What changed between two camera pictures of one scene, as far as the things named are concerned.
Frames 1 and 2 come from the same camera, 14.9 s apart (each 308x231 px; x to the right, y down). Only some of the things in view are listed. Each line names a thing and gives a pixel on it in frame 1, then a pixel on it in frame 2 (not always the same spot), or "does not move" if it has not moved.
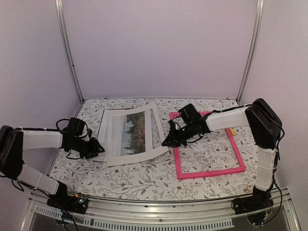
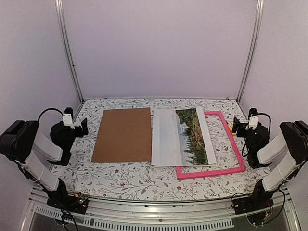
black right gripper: [174, 141] → [237, 124]
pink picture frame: [190, 175] does not move
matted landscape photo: [128, 134] → [180, 137]
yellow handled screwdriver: [232, 131] does not move
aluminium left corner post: [59, 7] does not move
